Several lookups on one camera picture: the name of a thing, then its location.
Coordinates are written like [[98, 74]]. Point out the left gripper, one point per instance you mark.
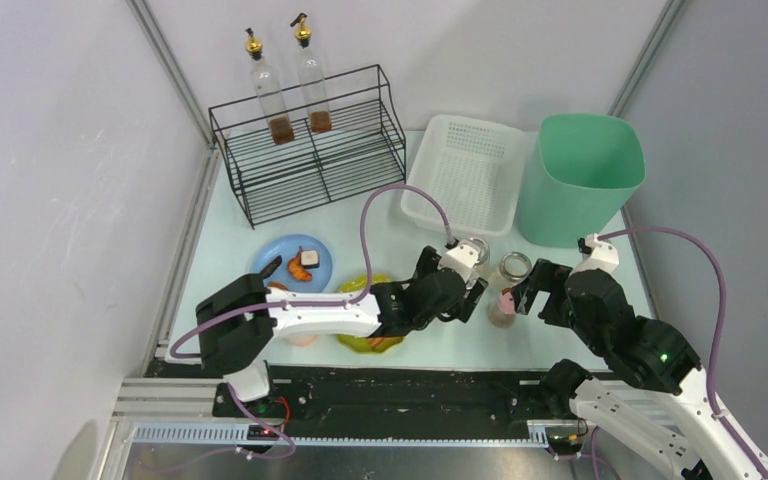
[[462, 299]]

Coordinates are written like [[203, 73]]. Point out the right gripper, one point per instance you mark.
[[542, 288]]

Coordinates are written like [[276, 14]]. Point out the pink lid spice bottle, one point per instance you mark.
[[501, 312]]

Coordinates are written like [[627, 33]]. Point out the oil bottle gold spout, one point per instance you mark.
[[267, 87], [311, 77]]

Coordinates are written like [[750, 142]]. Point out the glass jar beige powder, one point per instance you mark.
[[483, 254]]

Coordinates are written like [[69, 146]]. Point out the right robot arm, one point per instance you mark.
[[646, 354]]

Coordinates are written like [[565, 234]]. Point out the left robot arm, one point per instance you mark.
[[235, 324]]

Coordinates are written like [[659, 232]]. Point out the glass jar clamp lid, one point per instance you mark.
[[511, 269]]

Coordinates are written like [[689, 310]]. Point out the green dotted plate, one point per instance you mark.
[[359, 344]]

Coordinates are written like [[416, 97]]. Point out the white plastic basket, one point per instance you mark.
[[473, 169]]

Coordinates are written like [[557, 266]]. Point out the green trash bin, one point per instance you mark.
[[584, 168]]

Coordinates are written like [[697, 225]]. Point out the white black food cube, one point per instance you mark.
[[309, 259]]

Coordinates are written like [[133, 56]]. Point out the blue plate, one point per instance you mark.
[[287, 246]]

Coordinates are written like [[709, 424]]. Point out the orange food on blue plate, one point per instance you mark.
[[296, 271]]

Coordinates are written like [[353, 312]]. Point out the pink mug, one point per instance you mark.
[[301, 340]]

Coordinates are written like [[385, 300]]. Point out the small orange food piece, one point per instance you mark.
[[277, 285]]

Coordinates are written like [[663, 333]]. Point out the dark food piece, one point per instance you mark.
[[271, 267]]

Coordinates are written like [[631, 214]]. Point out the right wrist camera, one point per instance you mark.
[[596, 254]]

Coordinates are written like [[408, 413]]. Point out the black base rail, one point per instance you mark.
[[331, 403]]

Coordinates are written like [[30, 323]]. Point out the black wire rack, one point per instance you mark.
[[278, 166]]

